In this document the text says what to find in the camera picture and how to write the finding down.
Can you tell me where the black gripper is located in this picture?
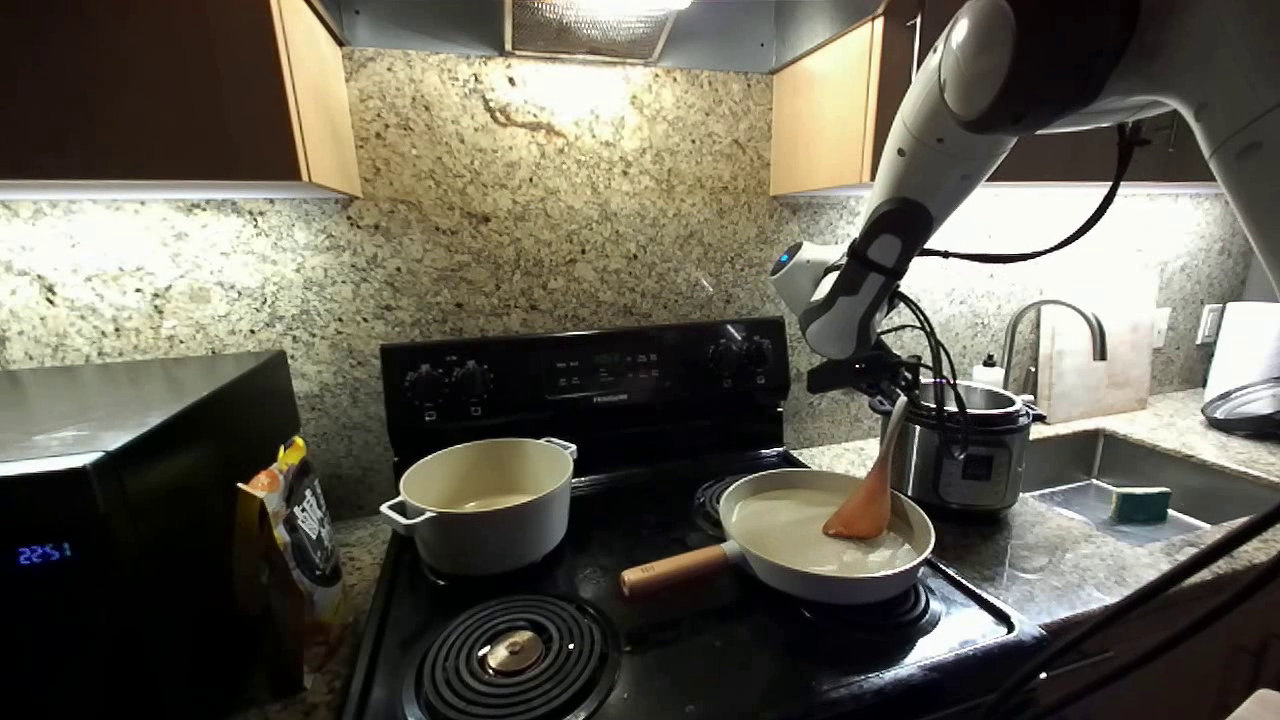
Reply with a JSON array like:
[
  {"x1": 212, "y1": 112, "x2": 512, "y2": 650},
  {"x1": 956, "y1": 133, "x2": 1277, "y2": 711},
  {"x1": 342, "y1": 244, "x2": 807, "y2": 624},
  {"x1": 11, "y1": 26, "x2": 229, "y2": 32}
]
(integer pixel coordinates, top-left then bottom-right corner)
[{"x1": 804, "y1": 344, "x2": 928, "y2": 412}]

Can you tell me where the wooden spatula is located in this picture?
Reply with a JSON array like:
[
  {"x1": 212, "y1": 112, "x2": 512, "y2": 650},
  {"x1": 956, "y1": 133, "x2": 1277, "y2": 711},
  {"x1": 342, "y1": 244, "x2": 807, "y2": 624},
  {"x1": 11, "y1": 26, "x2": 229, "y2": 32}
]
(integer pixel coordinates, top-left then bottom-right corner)
[{"x1": 824, "y1": 400, "x2": 908, "y2": 541}]

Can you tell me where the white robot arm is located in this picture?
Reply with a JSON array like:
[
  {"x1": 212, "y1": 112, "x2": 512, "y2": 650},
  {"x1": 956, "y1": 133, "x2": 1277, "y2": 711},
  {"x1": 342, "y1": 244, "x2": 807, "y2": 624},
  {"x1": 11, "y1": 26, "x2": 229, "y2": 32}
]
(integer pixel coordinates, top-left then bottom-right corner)
[{"x1": 770, "y1": 0, "x2": 1280, "y2": 398}]

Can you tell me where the stainless pressure cooker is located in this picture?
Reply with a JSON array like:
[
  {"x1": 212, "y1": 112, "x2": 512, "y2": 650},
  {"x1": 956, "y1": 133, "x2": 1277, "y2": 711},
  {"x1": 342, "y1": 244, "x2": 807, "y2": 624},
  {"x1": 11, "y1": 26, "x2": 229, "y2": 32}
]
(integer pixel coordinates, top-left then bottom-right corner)
[{"x1": 892, "y1": 382, "x2": 1041, "y2": 512}]

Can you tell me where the white soap bottle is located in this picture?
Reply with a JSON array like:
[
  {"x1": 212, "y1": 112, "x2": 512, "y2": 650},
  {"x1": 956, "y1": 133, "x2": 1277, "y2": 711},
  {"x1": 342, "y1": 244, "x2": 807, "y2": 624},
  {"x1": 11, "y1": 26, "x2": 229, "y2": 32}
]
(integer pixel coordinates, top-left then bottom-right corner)
[{"x1": 971, "y1": 351, "x2": 1005, "y2": 388}]

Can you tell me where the chrome kitchen faucet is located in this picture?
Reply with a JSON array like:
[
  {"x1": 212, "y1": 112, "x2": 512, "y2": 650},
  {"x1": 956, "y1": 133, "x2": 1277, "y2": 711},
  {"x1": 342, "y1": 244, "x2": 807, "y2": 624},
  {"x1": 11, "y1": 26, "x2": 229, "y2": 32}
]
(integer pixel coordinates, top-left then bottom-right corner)
[{"x1": 998, "y1": 298, "x2": 1106, "y2": 398}]

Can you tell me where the black electric stove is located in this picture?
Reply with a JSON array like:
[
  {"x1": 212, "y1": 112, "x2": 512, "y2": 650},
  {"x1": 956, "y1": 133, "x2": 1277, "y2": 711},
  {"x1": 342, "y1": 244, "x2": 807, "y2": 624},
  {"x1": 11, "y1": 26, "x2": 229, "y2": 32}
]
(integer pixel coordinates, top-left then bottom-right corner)
[{"x1": 339, "y1": 317, "x2": 1041, "y2": 720}]

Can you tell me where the steel sink basin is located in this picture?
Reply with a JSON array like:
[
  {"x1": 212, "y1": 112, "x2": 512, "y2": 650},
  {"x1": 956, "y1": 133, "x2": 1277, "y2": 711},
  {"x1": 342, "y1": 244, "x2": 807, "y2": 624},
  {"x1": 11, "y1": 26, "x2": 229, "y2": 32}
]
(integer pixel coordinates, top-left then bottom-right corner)
[{"x1": 1025, "y1": 431, "x2": 1280, "y2": 543}]

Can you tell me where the right upper wooden cabinet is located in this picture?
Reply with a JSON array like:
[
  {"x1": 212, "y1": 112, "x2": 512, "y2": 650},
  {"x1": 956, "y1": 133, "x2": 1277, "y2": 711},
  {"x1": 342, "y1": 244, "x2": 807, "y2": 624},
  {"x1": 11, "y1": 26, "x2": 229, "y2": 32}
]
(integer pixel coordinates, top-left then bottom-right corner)
[{"x1": 770, "y1": 0, "x2": 1280, "y2": 196}]

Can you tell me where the wooden cabinet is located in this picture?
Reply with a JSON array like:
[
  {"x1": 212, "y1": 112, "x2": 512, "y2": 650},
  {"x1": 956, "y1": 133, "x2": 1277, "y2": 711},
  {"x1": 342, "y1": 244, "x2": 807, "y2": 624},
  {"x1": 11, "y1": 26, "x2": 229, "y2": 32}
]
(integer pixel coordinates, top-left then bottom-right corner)
[
  {"x1": 0, "y1": 0, "x2": 360, "y2": 201},
  {"x1": 770, "y1": 0, "x2": 1280, "y2": 196}
]

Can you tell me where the green sponge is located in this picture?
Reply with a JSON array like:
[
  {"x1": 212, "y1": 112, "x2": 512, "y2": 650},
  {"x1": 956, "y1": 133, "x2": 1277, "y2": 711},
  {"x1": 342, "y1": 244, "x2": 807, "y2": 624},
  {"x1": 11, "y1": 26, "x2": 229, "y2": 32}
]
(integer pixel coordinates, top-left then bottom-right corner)
[{"x1": 1112, "y1": 487, "x2": 1173, "y2": 524}]

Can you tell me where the dark object on counter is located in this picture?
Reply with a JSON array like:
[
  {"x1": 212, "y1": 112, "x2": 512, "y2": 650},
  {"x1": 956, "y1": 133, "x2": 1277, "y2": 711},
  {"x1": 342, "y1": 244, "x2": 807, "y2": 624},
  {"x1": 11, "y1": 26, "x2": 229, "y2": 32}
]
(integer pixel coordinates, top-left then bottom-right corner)
[{"x1": 1200, "y1": 377, "x2": 1280, "y2": 441}]

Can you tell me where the range hood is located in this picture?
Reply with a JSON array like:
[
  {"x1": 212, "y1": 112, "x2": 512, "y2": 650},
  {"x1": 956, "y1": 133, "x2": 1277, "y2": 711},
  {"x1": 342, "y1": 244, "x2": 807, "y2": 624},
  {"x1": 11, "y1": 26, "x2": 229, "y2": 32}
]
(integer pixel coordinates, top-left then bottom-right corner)
[{"x1": 313, "y1": 0, "x2": 883, "y2": 78}]

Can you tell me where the snack bag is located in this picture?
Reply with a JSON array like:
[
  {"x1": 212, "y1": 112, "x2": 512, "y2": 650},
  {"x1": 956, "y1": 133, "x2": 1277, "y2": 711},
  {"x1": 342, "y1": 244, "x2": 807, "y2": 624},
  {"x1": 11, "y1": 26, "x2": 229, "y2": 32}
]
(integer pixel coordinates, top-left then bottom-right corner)
[{"x1": 233, "y1": 438, "x2": 342, "y2": 624}]

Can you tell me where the black microwave oven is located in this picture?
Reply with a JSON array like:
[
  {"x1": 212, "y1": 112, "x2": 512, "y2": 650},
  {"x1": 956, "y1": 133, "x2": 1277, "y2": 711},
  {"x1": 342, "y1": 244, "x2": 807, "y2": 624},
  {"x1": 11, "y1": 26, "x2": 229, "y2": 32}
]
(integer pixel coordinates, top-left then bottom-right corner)
[{"x1": 0, "y1": 351, "x2": 302, "y2": 720}]

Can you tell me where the left upper wooden cabinet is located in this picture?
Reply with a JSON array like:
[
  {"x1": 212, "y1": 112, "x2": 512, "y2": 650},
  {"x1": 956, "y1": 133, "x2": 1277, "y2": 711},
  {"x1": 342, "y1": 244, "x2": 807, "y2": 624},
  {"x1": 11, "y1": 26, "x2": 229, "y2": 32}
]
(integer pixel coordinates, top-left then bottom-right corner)
[{"x1": 0, "y1": 0, "x2": 360, "y2": 201}]

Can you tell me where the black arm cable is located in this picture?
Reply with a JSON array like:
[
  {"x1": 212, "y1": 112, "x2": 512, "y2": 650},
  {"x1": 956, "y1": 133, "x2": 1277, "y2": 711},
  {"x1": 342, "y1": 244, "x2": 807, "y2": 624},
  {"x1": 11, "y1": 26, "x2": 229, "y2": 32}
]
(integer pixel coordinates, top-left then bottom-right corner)
[{"x1": 874, "y1": 121, "x2": 1152, "y2": 496}]

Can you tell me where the cream frying pan wooden handle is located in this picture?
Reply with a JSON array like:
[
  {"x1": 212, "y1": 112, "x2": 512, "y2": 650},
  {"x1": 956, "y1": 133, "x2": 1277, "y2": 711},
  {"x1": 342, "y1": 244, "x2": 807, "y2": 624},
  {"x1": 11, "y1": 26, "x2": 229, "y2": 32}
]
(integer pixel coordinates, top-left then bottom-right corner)
[{"x1": 619, "y1": 467, "x2": 935, "y2": 605}]

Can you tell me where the cream pot with handles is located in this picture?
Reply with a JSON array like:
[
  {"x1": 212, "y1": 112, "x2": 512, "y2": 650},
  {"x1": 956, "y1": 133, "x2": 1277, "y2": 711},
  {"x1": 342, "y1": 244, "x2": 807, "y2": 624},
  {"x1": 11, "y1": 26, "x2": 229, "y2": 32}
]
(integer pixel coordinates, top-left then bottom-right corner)
[{"x1": 380, "y1": 438, "x2": 576, "y2": 578}]

